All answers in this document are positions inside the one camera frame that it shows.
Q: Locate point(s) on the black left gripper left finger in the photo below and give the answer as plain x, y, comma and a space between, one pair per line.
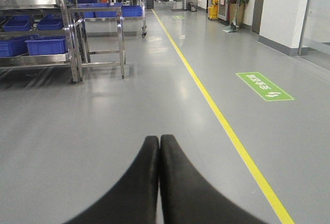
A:
133, 198

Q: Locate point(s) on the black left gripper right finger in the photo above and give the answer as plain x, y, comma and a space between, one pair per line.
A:
187, 197

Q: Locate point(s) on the blue bin lower shelf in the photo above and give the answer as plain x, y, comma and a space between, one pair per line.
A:
47, 45

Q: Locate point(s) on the steel shelf rack near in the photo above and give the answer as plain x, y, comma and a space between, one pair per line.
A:
33, 19

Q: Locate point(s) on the green floor sign sticker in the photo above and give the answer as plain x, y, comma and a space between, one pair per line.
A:
266, 89

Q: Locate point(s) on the yellow mop bucket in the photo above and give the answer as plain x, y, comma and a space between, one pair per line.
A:
213, 10

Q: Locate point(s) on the blue bin lower left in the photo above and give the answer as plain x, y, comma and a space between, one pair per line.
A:
14, 46

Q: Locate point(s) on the steel cart frame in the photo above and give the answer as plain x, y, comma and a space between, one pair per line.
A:
80, 38

